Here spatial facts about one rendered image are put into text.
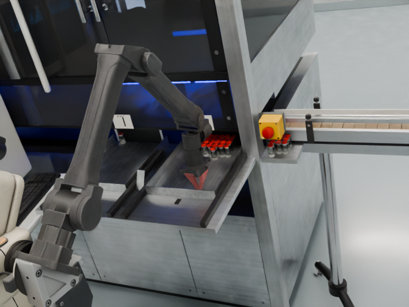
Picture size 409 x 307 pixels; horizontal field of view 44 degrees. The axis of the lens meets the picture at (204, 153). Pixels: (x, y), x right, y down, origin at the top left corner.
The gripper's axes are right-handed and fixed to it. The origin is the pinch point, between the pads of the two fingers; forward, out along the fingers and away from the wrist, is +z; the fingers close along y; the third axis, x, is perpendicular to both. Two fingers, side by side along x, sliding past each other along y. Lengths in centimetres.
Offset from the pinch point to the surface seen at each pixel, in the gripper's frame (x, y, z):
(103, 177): 43.4, 6.7, 2.2
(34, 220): 65, -11, 13
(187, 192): 4.1, -0.8, 1.2
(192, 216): -1.3, -9.5, 4.9
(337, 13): 49, 480, 19
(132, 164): 35.9, 16.1, 0.8
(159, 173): 19.8, 9.0, 0.2
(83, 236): 85, 32, 49
